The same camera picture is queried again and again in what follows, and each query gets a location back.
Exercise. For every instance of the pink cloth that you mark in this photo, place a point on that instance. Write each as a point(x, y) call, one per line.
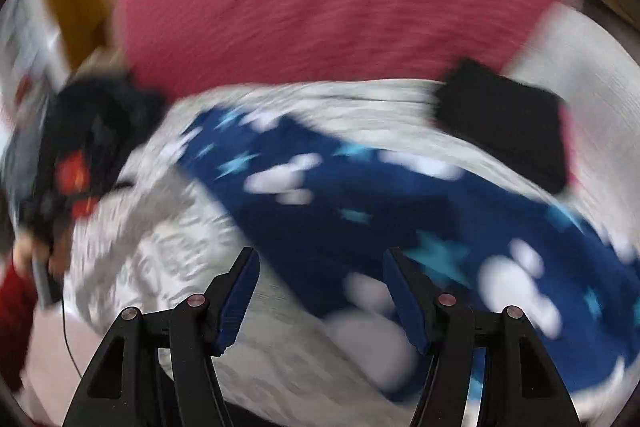
point(567, 132)

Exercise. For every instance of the white striped pillow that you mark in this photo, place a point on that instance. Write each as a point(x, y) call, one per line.
point(600, 82)

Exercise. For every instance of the black folded cloth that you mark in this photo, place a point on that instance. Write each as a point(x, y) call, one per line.
point(500, 127)

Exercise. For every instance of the white grey patterned bedspread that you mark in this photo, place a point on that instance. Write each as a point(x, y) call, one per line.
point(165, 247)

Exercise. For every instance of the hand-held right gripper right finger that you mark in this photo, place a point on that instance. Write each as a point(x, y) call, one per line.
point(402, 302)

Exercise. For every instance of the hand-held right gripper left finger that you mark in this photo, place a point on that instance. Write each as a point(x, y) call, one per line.
point(237, 302)

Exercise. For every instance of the person's left hand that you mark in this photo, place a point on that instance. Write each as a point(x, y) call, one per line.
point(22, 257)

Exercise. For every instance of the blue fleece blanket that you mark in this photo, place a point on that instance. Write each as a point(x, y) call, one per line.
point(350, 197)

